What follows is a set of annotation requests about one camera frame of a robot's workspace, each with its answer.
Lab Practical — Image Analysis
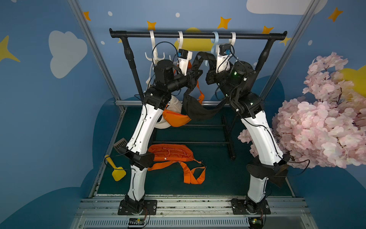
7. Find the white hook far right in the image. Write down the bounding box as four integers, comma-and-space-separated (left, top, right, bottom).
225, 32, 236, 64

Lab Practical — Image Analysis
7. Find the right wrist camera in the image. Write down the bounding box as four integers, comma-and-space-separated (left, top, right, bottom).
216, 43, 232, 73

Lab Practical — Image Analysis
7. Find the black clothes rack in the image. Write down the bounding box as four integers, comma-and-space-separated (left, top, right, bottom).
109, 28, 288, 160

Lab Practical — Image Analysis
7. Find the white canvas bag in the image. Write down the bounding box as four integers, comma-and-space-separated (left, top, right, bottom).
145, 61, 183, 129

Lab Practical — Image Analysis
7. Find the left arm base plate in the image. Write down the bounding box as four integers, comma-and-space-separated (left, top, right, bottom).
117, 198, 157, 215

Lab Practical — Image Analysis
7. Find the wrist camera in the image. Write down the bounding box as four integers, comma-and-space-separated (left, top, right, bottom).
178, 49, 193, 76
216, 43, 232, 73

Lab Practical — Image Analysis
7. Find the white hook far left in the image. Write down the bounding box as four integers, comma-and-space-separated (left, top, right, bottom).
145, 30, 165, 65

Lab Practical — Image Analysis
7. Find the orange waist bag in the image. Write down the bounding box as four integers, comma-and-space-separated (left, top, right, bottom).
148, 144, 206, 185

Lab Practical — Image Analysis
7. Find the orange sling bag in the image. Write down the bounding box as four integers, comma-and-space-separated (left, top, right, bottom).
162, 61, 205, 128

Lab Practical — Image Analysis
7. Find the white hook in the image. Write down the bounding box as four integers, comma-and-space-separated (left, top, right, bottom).
225, 32, 236, 64
145, 30, 165, 65

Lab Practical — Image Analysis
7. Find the right controller board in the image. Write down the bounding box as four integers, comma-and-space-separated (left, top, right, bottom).
248, 218, 264, 229

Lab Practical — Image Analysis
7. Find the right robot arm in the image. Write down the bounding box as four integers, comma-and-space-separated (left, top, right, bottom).
206, 61, 290, 214

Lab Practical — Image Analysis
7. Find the yellow plastic scoop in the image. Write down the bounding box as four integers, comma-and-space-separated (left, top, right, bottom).
104, 155, 127, 182

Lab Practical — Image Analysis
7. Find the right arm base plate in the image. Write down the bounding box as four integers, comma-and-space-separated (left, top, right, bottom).
230, 198, 271, 215

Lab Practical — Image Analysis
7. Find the left controller board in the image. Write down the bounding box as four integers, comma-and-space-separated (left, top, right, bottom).
127, 218, 145, 229

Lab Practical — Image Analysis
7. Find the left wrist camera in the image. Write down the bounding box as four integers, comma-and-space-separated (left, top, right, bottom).
178, 49, 193, 76

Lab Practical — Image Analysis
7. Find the controller board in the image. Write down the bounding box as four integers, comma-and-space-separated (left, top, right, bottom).
127, 218, 145, 229
248, 218, 264, 229

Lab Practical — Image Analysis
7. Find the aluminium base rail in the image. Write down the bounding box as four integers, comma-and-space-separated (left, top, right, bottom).
71, 195, 317, 229

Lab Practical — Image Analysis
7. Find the light blue hook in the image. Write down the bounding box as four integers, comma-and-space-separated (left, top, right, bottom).
205, 31, 219, 67

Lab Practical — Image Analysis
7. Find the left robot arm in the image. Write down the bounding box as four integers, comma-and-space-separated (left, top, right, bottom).
116, 49, 202, 215

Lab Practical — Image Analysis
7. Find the pink cherry blossom tree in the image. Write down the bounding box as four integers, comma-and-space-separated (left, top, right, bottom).
238, 52, 366, 169

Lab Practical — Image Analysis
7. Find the black sling bag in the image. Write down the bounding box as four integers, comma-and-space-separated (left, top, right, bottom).
183, 52, 227, 121

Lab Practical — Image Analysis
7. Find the dark tree base plate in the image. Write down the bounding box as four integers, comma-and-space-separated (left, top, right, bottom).
269, 168, 288, 188

